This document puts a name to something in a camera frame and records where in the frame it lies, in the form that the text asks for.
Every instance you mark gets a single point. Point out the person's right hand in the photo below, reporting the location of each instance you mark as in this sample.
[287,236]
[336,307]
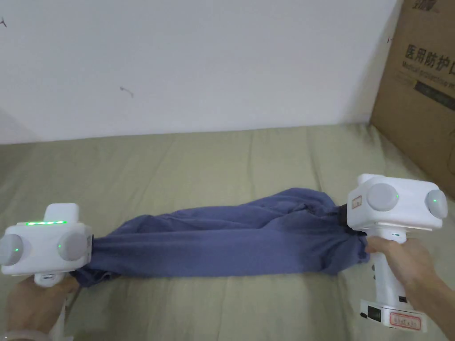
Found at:
[408,263]

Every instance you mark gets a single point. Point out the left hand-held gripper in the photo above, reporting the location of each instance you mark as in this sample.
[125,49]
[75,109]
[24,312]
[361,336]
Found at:
[46,245]

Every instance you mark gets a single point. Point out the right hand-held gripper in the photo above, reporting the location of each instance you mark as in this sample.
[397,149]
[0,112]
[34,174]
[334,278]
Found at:
[394,206]

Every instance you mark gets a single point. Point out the person's left hand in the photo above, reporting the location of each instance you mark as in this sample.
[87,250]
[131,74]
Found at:
[37,305]

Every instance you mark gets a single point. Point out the brown cardboard carton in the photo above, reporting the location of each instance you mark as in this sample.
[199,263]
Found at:
[419,88]

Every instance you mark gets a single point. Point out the person's right forearm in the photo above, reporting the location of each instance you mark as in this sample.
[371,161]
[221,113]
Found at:
[435,302]

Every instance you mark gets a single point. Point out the dark blue shirt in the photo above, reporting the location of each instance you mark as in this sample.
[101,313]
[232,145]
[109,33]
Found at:
[220,234]

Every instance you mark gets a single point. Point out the bed with pale green sheet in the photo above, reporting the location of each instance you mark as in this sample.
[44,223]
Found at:
[199,163]

